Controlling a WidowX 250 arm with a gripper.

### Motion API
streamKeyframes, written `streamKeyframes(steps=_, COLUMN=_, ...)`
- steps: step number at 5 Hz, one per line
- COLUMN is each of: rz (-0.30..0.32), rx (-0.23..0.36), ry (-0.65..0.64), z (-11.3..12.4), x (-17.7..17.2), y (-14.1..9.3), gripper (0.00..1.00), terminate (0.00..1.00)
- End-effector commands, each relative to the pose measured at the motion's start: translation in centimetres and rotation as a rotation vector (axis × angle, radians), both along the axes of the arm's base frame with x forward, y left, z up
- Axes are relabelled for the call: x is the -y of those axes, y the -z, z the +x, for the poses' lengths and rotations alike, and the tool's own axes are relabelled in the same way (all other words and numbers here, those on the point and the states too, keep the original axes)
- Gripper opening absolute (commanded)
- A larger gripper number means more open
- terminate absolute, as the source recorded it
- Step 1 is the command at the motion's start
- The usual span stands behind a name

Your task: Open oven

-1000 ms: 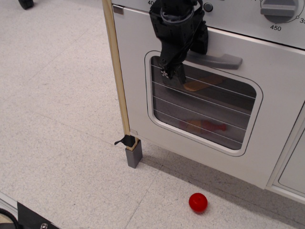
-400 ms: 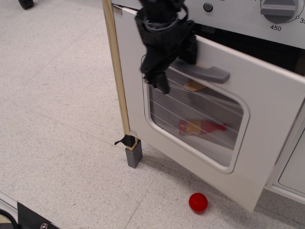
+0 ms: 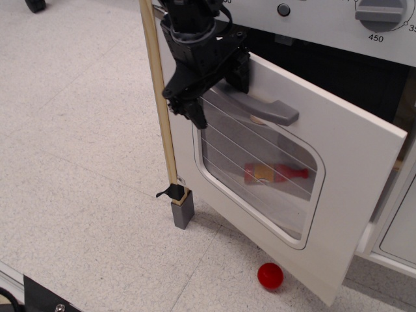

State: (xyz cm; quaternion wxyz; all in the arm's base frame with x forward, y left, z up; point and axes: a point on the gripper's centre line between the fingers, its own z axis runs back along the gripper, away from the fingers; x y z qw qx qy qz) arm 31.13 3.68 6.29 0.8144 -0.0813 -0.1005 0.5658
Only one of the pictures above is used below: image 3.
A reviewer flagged grey oven door handle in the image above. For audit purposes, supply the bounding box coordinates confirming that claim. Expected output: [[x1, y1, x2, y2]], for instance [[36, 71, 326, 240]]
[[213, 82, 300, 126]]

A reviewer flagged small grey push button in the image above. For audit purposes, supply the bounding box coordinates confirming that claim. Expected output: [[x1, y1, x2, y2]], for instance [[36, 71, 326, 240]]
[[277, 3, 291, 17]]

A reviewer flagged grey round oven knob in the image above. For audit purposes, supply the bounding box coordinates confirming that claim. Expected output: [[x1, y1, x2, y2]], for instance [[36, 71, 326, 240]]
[[355, 0, 408, 33]]

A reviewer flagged black tape strip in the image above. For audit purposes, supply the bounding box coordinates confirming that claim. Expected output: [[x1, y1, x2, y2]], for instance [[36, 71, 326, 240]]
[[156, 183, 185, 201]]

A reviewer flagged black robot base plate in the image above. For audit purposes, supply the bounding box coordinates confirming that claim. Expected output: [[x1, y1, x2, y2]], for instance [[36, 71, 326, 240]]
[[23, 275, 81, 312]]

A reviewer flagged wooden spatula inside oven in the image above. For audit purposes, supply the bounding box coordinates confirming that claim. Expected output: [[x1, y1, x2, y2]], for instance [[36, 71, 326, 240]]
[[250, 115, 264, 125]]

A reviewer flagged red plastic ball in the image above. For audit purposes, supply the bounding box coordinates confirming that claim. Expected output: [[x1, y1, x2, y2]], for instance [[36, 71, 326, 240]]
[[257, 263, 284, 291]]

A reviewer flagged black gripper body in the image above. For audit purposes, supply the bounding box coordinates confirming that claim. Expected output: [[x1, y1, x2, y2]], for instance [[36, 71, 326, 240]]
[[161, 1, 246, 100]]

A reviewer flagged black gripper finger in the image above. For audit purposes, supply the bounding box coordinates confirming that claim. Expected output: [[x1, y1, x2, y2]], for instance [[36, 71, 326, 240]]
[[168, 98, 207, 129], [226, 47, 250, 94]]

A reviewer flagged black cable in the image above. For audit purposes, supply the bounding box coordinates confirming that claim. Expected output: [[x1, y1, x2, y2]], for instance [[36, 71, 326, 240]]
[[0, 287, 20, 312]]

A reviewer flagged aluminium frame rail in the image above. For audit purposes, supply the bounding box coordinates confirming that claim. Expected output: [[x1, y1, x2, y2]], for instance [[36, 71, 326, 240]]
[[0, 261, 25, 304]]

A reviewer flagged red toy ketchup bottle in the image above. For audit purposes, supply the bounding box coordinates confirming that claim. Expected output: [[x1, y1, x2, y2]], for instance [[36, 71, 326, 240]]
[[244, 163, 309, 185]]

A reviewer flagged black caster wheel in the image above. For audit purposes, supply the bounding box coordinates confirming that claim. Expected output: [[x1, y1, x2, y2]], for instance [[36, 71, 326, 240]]
[[25, 0, 46, 14]]

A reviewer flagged white cupboard door right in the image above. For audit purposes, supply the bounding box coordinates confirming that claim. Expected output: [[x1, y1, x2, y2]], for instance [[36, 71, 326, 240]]
[[380, 177, 415, 266]]

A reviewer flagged white toy kitchen cabinet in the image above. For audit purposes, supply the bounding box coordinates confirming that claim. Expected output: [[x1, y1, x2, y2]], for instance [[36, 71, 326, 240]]
[[138, 0, 416, 280]]

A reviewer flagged white oven door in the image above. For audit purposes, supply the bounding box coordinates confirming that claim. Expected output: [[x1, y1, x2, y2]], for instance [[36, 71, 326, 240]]
[[152, 18, 409, 307]]

